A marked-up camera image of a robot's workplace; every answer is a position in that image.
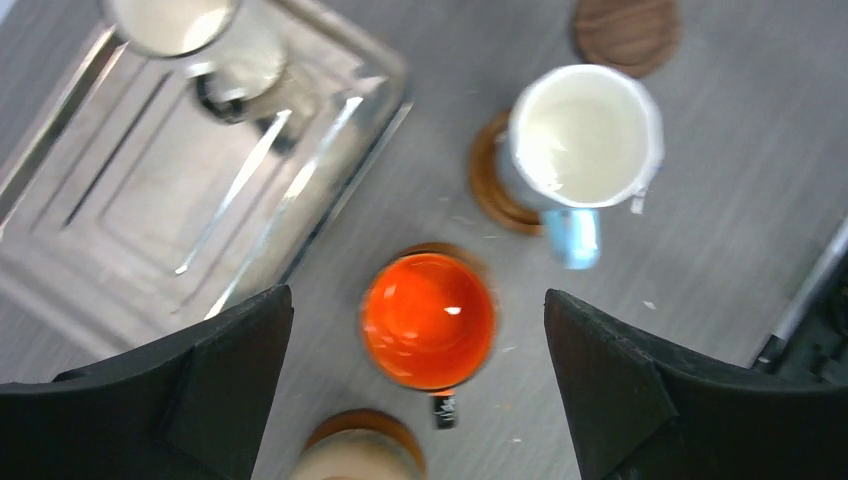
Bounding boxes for metal tray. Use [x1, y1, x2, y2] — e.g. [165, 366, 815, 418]
[1, 1, 410, 357]

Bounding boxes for brown coaster centre right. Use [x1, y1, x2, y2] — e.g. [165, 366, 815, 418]
[395, 241, 490, 281]

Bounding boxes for cream white mug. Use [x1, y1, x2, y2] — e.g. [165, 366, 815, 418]
[99, 0, 288, 124]

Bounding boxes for orange brown coaster front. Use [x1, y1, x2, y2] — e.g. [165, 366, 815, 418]
[469, 109, 545, 236]

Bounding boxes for dark wooden coaster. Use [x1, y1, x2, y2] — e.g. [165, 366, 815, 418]
[572, 0, 682, 78]

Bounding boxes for orange mug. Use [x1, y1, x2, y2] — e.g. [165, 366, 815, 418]
[359, 253, 498, 430]

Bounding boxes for light blue mug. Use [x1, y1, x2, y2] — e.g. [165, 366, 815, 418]
[495, 64, 665, 270]

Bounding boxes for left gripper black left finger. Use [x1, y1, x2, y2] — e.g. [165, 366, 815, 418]
[1, 285, 293, 479]

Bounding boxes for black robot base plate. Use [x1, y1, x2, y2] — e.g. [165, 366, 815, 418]
[751, 222, 847, 385]

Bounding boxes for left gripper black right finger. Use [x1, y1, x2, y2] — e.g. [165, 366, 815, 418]
[544, 289, 847, 479]

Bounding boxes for beige mug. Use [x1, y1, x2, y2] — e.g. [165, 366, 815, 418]
[289, 429, 426, 480]

